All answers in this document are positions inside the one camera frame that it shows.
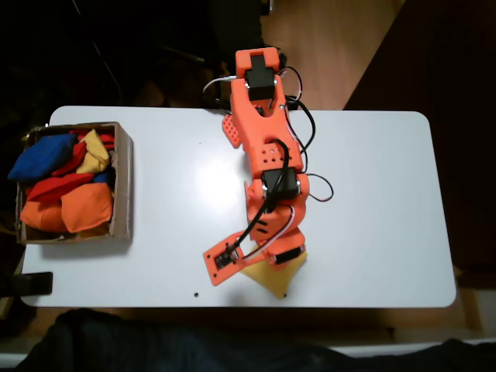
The yellow bean bag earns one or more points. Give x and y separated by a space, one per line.
279 283
95 155

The cardboard box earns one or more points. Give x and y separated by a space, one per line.
124 174

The blue bean bag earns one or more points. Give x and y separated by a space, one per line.
42 155
101 178

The orange bean bag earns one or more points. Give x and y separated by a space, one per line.
40 217
87 207

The red bean bag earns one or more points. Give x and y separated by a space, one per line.
75 159
106 141
54 186

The person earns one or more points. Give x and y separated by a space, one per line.
155 345

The orange camera mount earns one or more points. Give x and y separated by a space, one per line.
219 267

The black bracket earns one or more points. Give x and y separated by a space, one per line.
35 283

